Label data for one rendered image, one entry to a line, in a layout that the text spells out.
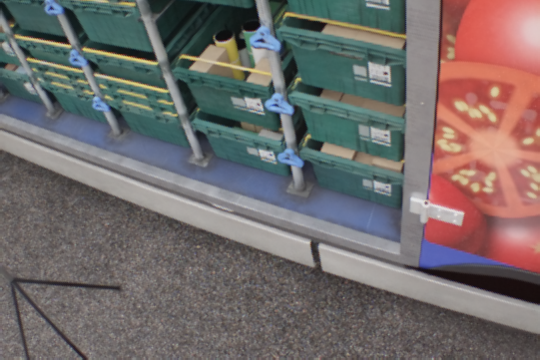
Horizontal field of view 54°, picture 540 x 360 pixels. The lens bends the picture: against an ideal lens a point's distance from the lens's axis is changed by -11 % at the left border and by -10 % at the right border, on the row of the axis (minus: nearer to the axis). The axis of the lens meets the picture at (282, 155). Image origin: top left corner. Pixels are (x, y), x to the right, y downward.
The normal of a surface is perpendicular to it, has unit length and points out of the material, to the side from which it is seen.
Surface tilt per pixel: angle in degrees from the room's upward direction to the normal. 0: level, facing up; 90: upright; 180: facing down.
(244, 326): 0
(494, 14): 90
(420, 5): 90
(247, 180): 0
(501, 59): 90
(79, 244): 0
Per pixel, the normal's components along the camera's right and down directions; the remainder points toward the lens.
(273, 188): -0.14, -0.62
